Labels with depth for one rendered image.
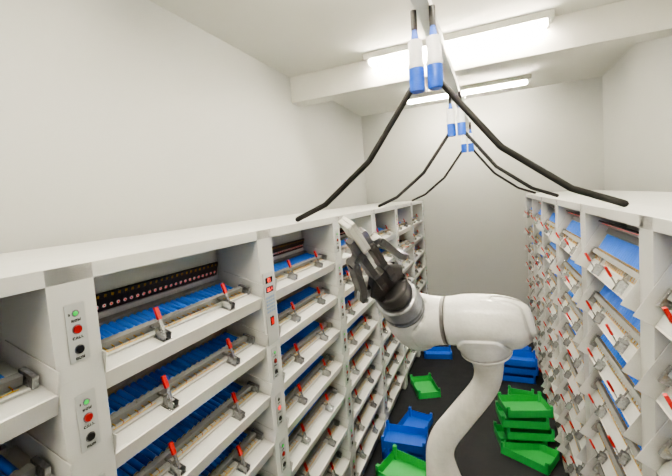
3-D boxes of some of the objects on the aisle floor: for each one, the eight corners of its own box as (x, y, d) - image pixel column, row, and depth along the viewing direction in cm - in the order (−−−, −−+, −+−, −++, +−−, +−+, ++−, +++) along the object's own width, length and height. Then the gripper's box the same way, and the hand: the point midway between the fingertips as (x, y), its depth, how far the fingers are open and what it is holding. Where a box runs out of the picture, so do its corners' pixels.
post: (359, 499, 219) (338, 215, 207) (353, 512, 211) (332, 216, 199) (329, 491, 227) (307, 217, 215) (322, 503, 219) (300, 218, 207)
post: (304, 628, 155) (270, 228, 143) (293, 654, 147) (256, 231, 135) (265, 610, 163) (229, 230, 151) (252, 634, 154) (214, 232, 143)
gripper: (360, 307, 75) (304, 240, 59) (403, 262, 77) (360, 186, 61) (384, 329, 69) (329, 262, 53) (429, 280, 71) (390, 202, 56)
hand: (354, 235), depth 59 cm, fingers closed
